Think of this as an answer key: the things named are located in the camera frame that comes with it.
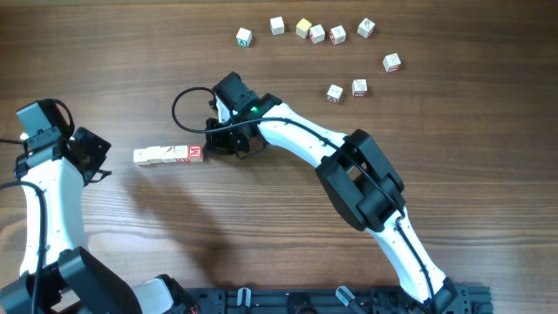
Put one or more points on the blue top spiral block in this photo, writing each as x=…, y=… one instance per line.
x=181, y=154

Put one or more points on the red drawing wooden block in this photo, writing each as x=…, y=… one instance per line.
x=337, y=34

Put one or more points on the green soccer ball block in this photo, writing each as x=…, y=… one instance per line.
x=140, y=157

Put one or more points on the red number 6 block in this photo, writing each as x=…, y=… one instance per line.
x=366, y=27

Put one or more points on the yellow top wooden block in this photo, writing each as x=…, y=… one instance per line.
x=303, y=28

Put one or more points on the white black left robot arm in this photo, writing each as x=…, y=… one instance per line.
x=58, y=161

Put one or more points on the plain white wooden block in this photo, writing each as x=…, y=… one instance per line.
x=277, y=26

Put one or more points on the apple picture wooden block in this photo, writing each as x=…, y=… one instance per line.
x=317, y=34

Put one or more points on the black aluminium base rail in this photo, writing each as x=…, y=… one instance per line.
x=388, y=299

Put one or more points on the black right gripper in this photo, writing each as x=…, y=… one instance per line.
x=216, y=146

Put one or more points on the red letter Y block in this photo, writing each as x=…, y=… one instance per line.
x=392, y=62

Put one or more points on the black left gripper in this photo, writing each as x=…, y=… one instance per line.
x=100, y=146

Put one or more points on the red letter I block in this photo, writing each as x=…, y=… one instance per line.
x=359, y=88

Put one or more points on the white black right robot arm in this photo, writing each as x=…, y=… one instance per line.
x=360, y=182

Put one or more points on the red letter A block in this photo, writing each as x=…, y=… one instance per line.
x=334, y=94

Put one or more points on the red top wooden block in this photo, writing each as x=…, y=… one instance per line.
x=195, y=153

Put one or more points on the letter B wooden block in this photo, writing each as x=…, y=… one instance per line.
x=167, y=154

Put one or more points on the red letter M block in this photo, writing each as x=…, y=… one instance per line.
x=153, y=155

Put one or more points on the green letter A block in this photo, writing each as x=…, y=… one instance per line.
x=244, y=37

